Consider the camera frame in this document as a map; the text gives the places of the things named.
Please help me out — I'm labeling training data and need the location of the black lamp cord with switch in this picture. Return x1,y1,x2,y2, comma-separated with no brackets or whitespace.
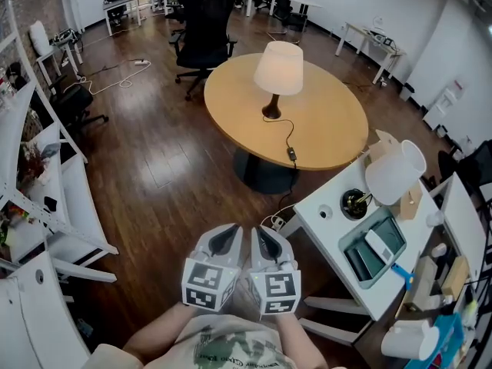
262,115,300,170

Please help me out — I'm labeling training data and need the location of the white plastic cylinder container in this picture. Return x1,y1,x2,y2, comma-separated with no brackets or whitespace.
381,318,440,362

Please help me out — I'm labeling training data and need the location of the small wooden box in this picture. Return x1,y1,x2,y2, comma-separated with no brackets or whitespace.
440,254,470,300

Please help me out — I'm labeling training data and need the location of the white desk with monitor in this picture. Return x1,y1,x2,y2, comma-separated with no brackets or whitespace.
102,0,143,37

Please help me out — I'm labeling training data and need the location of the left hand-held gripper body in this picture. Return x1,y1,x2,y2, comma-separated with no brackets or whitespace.
180,243,244,314

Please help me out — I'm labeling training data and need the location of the white shade lamp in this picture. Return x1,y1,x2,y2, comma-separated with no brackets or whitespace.
339,139,428,222

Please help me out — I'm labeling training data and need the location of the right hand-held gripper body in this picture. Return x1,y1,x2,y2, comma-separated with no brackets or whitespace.
248,258,302,317

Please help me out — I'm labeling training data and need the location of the white metal shelf unit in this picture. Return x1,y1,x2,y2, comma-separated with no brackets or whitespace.
0,0,120,369

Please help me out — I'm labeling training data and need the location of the person's right forearm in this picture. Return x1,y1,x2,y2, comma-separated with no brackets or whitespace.
273,312,332,369

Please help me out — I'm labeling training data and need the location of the small white side table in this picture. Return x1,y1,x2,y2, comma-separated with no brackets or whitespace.
35,38,84,94

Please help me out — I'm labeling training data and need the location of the white pillow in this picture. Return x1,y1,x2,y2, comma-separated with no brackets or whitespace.
29,20,52,58

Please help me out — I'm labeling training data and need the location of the person's left forearm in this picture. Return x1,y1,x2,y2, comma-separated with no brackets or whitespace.
121,301,199,365

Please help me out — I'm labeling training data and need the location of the white cabinet with red label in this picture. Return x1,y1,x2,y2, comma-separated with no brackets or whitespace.
422,78,467,131

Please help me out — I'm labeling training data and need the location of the blue plastic bin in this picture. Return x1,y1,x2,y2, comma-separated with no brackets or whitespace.
403,312,467,369

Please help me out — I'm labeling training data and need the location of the black mesh office chair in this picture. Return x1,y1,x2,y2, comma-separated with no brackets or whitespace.
437,139,492,188

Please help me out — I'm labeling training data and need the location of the dried red flower bunch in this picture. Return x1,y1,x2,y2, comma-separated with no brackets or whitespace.
16,141,52,192

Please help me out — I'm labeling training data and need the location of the blue handled tool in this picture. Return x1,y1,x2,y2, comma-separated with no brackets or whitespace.
391,262,417,288

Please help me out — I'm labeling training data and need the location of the white desk with grey tray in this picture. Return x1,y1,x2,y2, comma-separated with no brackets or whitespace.
293,155,443,322

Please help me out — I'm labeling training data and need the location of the white remote control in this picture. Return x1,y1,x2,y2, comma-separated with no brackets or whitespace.
364,228,394,263

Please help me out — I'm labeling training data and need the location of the large black office chair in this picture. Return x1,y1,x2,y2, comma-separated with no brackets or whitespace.
168,0,239,101

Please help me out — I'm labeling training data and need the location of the person's beige printed shirt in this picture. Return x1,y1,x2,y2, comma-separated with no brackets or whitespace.
91,313,311,369

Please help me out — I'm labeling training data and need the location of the beige shade table lamp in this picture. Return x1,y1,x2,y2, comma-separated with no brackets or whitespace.
253,40,304,121

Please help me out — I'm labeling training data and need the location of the round wooden table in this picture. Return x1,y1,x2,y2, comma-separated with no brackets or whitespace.
203,52,370,195

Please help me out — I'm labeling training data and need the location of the white desk with cables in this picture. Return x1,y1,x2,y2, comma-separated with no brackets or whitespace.
334,22,407,85

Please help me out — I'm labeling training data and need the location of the clear plastic cup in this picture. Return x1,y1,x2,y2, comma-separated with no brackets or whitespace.
425,209,446,228

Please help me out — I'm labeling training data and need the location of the white power strip with cable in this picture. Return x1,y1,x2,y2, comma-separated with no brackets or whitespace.
62,58,152,96

